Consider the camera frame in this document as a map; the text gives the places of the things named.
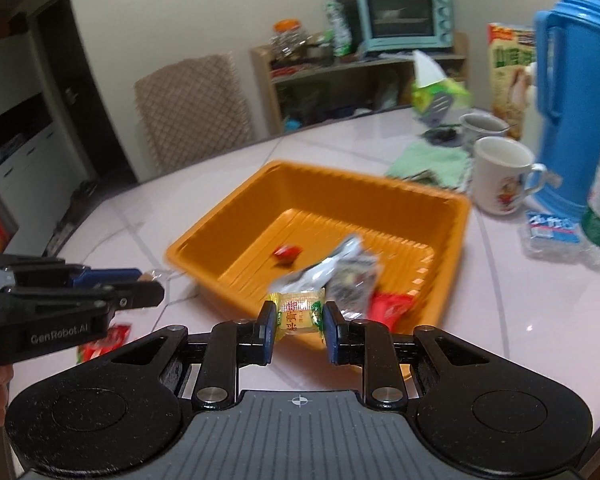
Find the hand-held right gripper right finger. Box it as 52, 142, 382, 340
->
322, 301, 486, 410

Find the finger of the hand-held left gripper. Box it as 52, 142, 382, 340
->
101, 279, 166, 312
64, 264, 149, 289

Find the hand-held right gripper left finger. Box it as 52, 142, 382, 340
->
107, 301, 277, 410

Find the yellow candy packet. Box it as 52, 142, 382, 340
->
269, 285, 328, 343

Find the brown snack clear packet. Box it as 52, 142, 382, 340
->
139, 269, 186, 283

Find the clear dark snack packet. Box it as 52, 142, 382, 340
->
325, 255, 383, 321

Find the red printed candy packet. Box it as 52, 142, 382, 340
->
76, 324, 132, 363

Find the large red snack packet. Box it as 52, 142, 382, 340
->
367, 292, 416, 333

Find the large silver snack bag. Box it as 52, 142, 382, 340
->
270, 234, 366, 301

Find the small red candy packet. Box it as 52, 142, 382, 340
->
272, 245, 302, 266

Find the orange plastic tray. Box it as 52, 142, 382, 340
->
165, 160, 473, 381

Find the white drawer cabinet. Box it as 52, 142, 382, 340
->
0, 110, 88, 241

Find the quilted beige chair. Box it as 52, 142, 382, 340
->
134, 52, 255, 176

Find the green cloth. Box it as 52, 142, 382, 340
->
387, 140, 473, 193

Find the white cartoon mug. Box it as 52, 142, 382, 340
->
470, 136, 548, 217

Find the wooden shelf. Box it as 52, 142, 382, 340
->
250, 32, 470, 136

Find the clear mini tissue pack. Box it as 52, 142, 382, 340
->
520, 209, 600, 266

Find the patterned white mug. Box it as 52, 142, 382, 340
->
459, 112, 513, 153

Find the green tissue pack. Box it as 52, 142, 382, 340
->
411, 50, 473, 116

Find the orange lid clear jar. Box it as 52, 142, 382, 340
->
270, 19, 311, 58

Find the green white bag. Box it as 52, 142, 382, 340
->
326, 2, 353, 58

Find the tall printed snack bag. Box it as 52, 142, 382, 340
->
487, 22, 538, 141

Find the light blue toaster oven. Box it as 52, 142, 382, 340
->
355, 0, 455, 53

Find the blue thermos jug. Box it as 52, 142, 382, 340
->
532, 0, 600, 221

